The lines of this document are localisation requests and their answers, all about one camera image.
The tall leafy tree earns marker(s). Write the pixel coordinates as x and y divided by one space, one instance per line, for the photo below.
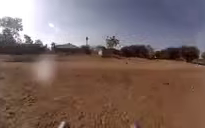
8 31

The row of dark bushes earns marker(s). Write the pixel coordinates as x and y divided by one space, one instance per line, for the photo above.
180 52

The reddish-brown dirt ground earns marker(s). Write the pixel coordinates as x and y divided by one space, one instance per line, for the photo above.
100 86

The robot's own part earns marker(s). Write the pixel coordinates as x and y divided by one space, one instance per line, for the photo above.
61 125
136 125

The small tree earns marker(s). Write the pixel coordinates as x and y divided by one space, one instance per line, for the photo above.
112 41

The pole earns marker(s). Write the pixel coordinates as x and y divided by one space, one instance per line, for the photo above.
86 41

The low building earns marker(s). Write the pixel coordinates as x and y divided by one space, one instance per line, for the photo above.
66 47

